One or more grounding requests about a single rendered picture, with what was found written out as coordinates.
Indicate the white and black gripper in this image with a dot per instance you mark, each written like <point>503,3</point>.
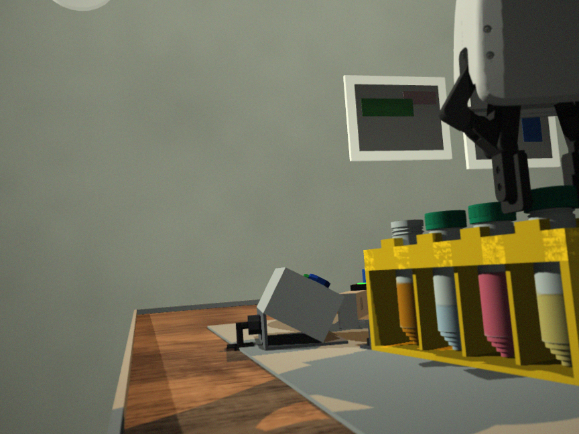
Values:
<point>523,57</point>

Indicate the green screw cap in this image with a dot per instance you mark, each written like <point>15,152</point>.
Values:
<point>488,212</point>
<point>554,197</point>
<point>445,219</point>

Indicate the beige flat mat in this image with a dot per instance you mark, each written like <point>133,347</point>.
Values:
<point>373,392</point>

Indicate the yellow tube rack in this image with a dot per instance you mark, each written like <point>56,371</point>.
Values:
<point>533,241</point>

